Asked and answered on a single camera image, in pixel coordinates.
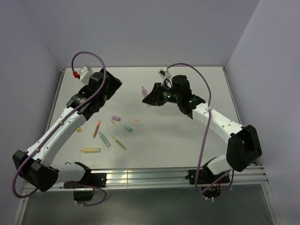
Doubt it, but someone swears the yellow thin pen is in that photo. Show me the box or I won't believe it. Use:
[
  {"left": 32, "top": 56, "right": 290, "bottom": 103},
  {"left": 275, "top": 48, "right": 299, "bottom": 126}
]
[{"left": 112, "top": 137, "right": 127, "bottom": 150}]

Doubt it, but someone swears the yellow highlighter pen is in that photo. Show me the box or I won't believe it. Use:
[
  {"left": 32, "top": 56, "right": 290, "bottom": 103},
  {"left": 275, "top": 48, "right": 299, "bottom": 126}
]
[{"left": 80, "top": 148, "right": 101, "bottom": 153}]

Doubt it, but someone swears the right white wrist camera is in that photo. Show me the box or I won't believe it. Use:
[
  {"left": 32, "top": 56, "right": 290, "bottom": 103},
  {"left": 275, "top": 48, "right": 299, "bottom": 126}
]
[{"left": 158, "top": 67, "right": 172, "bottom": 86}]

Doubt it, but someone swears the purple pen cap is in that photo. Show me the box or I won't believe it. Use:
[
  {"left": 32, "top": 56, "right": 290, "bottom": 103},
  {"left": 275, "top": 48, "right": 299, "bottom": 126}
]
[{"left": 112, "top": 116, "right": 121, "bottom": 121}]

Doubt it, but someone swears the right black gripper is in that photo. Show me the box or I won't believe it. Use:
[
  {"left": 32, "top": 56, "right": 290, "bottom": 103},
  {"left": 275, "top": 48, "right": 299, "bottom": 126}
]
[{"left": 142, "top": 82, "right": 181, "bottom": 106}]

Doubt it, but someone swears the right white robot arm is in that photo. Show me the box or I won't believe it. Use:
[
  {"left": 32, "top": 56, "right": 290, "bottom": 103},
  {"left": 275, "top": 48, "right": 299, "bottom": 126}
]
[{"left": 142, "top": 75, "right": 262, "bottom": 183}]

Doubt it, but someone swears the aluminium front rail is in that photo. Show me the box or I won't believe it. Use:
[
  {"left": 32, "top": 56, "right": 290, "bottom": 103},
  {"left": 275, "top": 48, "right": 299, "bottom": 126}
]
[{"left": 22, "top": 164, "right": 269, "bottom": 192}]

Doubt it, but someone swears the green highlighter pen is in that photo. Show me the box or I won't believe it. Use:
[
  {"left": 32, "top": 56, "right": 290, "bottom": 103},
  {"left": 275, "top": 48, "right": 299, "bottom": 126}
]
[{"left": 99, "top": 132, "right": 111, "bottom": 148}]

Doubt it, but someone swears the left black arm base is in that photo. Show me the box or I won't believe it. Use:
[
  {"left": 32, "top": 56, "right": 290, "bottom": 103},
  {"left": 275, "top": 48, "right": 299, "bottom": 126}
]
[{"left": 63, "top": 170, "right": 107, "bottom": 203}]

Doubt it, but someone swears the green pen cap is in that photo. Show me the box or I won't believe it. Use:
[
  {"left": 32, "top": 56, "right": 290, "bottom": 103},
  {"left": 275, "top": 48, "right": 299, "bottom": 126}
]
[{"left": 124, "top": 126, "right": 133, "bottom": 132}]

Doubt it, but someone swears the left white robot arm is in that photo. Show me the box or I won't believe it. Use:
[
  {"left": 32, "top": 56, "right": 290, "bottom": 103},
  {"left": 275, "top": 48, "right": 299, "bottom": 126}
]
[{"left": 13, "top": 69, "right": 122, "bottom": 192}]

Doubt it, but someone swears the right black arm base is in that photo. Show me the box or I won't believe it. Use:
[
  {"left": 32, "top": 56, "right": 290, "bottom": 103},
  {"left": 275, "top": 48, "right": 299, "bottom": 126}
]
[{"left": 185, "top": 169, "right": 230, "bottom": 198}]

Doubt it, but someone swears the orange thin pen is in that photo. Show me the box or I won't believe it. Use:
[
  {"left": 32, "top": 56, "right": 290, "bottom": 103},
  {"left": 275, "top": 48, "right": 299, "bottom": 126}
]
[{"left": 93, "top": 121, "right": 101, "bottom": 138}]

